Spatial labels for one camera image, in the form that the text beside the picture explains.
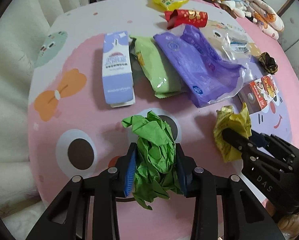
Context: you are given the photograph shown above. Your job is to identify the yellow paper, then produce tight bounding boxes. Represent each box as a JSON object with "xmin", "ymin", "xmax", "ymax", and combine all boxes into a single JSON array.
[{"xmin": 213, "ymin": 102, "xmax": 252, "ymax": 163}]

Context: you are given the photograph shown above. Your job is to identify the red strawberry juice carton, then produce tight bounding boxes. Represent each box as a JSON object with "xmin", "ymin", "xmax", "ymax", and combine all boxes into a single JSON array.
[{"xmin": 238, "ymin": 74, "xmax": 279, "ymax": 114}]

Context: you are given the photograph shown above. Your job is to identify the black gold wrapper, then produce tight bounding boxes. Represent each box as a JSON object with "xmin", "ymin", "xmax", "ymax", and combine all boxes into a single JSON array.
[{"xmin": 259, "ymin": 52, "xmax": 278, "ymax": 75}]

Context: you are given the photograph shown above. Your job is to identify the purple plastic bag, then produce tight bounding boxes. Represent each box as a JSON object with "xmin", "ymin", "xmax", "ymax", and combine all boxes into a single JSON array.
[{"xmin": 153, "ymin": 24, "xmax": 248, "ymax": 108}]

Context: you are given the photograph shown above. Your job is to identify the clear plastic bottle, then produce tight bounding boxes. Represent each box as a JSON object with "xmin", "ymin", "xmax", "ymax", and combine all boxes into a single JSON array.
[{"xmin": 221, "ymin": 30, "xmax": 252, "ymax": 63}]

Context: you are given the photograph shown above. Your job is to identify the green paper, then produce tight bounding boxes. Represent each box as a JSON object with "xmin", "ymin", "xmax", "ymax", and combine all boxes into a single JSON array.
[{"xmin": 121, "ymin": 111, "xmax": 182, "ymax": 210}]

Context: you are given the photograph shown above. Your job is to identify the light green wipes pack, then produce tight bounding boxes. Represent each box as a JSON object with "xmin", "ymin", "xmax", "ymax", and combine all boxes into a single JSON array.
[{"xmin": 130, "ymin": 35, "xmax": 186, "ymax": 99}]

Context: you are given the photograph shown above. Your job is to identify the red envelope packet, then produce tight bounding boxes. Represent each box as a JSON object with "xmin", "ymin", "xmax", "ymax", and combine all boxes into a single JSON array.
[{"xmin": 164, "ymin": 9, "xmax": 208, "ymax": 29}]

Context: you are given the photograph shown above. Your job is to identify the lavender white carton box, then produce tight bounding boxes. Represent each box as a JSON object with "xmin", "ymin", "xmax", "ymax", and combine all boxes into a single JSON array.
[{"xmin": 102, "ymin": 31, "xmax": 135, "ymax": 108}]

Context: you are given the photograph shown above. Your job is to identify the yellow snack wrapper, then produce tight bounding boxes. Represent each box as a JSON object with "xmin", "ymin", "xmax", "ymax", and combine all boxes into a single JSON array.
[{"xmin": 152, "ymin": 0, "xmax": 189, "ymax": 11}]

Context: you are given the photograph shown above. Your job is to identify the cream floral curtain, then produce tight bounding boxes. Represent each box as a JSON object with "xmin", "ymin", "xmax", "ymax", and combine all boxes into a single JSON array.
[{"xmin": 0, "ymin": 0, "xmax": 89, "ymax": 239}]

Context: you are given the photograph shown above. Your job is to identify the pink bed sheet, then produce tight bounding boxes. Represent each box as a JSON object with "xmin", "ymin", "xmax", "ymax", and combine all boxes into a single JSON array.
[{"xmin": 164, "ymin": 0, "xmax": 299, "ymax": 156}]

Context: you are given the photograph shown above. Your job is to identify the cartoon printed tablecloth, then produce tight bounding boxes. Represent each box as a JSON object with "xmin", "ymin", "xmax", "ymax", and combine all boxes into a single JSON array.
[{"xmin": 26, "ymin": 0, "xmax": 297, "ymax": 240}]

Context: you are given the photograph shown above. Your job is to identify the folded cartoon quilt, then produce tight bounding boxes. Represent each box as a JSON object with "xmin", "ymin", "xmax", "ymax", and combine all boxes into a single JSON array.
[{"xmin": 243, "ymin": 0, "xmax": 285, "ymax": 40}]

